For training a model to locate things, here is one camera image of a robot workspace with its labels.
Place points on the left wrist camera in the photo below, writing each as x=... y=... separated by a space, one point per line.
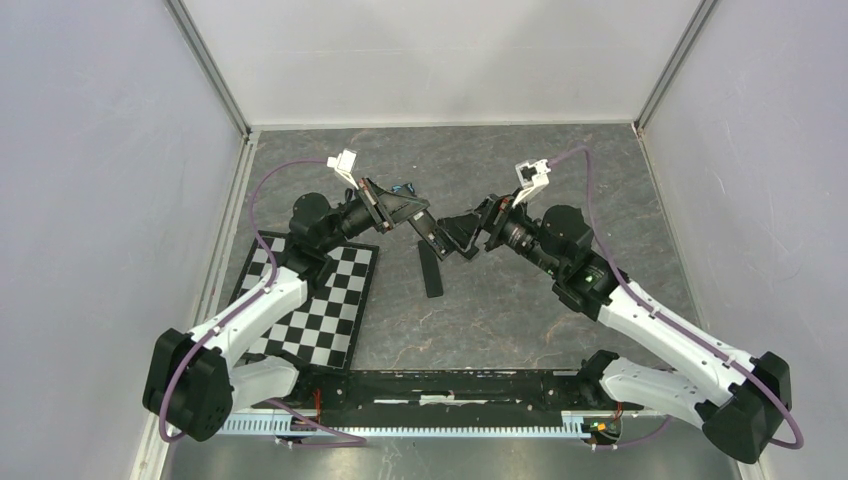
x=342 y=166

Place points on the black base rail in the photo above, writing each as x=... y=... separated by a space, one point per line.
x=447 y=398

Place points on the black remote control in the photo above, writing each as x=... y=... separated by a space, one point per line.
x=434 y=236

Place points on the checkerboard calibration board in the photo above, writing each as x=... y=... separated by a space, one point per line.
x=324 y=330

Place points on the white cable comb strip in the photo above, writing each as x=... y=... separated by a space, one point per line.
x=265 y=422

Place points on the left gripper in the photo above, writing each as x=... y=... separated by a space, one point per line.
x=385 y=207

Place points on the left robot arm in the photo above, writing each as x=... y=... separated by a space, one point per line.
x=194 y=380

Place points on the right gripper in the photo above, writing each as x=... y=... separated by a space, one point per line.
x=495 y=213

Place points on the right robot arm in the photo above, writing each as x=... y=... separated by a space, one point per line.
x=738 y=400

